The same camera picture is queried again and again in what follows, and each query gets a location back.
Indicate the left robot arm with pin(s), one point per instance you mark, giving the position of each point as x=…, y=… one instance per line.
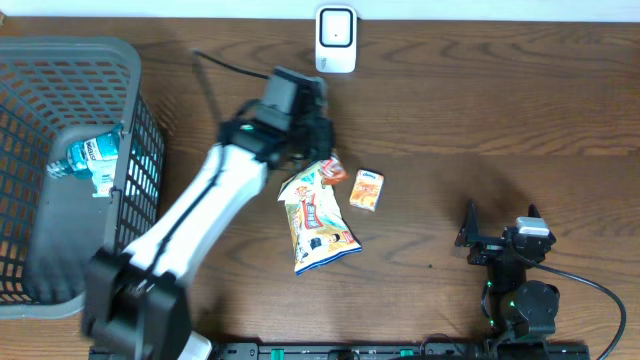
x=136, y=303

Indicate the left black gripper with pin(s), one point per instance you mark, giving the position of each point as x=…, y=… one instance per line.
x=319, y=132

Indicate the white barcode scanner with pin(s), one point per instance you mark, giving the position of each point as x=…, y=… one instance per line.
x=336, y=39

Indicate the grey plastic basket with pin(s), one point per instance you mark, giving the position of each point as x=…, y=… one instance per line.
x=56, y=91

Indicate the teal mouthwash bottle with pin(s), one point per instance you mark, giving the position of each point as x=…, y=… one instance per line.
x=82, y=156

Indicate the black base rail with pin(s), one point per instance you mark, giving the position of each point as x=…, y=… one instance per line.
x=430, y=350

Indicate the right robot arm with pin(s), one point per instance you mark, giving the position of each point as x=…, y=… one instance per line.
x=521, y=312

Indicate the orange red snack bar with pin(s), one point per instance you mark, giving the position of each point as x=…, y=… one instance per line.
x=332, y=171

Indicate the small orange tissue box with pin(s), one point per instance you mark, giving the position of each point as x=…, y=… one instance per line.
x=366, y=190

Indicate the mint green wipes packet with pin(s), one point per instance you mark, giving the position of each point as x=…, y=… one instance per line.
x=103, y=175

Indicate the large snack chip bag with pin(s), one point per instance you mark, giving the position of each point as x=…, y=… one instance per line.
x=319, y=233

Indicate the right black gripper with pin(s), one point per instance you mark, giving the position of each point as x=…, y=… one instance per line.
x=469, y=235

